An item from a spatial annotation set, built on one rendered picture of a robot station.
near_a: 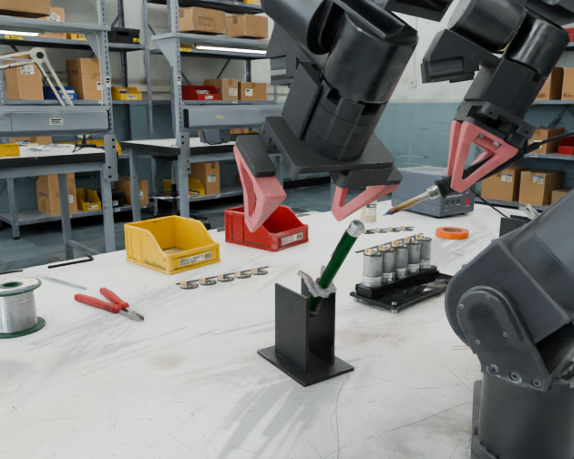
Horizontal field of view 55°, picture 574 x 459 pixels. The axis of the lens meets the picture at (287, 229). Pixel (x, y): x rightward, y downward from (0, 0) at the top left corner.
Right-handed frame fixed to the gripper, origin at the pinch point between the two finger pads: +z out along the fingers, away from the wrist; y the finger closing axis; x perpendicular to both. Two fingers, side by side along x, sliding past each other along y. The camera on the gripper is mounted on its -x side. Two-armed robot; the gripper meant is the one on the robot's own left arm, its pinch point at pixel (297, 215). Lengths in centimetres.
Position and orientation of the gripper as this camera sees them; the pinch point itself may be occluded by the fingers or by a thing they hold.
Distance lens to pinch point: 52.8
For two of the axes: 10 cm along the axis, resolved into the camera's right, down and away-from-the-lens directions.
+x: 4.2, 7.2, -5.6
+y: -8.6, 1.1, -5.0
